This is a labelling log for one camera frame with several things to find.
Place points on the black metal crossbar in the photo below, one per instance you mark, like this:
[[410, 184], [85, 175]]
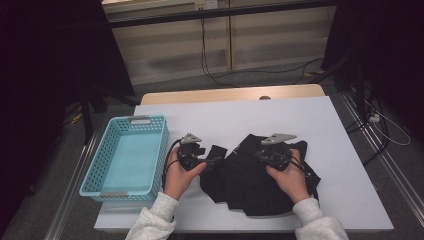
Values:
[[166, 18]]

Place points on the wide black curtain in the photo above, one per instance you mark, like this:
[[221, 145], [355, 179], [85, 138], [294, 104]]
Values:
[[40, 66]]

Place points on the black tripod stand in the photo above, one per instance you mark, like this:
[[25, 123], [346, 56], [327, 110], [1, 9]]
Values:
[[87, 123]]

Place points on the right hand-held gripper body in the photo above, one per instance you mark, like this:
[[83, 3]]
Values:
[[275, 139]]

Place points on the black shorts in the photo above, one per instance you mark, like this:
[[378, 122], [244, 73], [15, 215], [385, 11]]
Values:
[[243, 186]]

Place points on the yellow floor tape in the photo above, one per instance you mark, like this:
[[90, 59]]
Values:
[[315, 72], [76, 118]]

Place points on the light blue plastic basket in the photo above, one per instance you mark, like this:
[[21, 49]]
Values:
[[130, 160]]

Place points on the white table mat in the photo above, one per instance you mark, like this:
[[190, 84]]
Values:
[[316, 116]]

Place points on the metal floor rail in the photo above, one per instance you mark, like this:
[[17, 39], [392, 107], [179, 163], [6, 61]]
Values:
[[71, 190], [393, 173]]

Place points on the person's right hand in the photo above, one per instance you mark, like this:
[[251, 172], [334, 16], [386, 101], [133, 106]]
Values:
[[293, 183]]

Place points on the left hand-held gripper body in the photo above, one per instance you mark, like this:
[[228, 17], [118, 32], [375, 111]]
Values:
[[190, 138]]

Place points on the white wall socket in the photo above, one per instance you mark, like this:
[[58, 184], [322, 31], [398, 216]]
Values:
[[206, 4]]

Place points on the narrow black curtain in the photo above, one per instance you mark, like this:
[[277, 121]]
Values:
[[383, 40]]

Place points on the wooden table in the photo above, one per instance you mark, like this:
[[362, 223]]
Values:
[[200, 95]]

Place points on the black metal stand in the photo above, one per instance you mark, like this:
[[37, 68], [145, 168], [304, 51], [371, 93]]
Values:
[[358, 86]]

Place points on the person's left hand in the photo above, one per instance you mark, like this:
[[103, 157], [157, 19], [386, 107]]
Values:
[[178, 181]]

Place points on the white power plug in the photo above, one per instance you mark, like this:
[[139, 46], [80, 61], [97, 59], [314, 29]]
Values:
[[374, 117]]

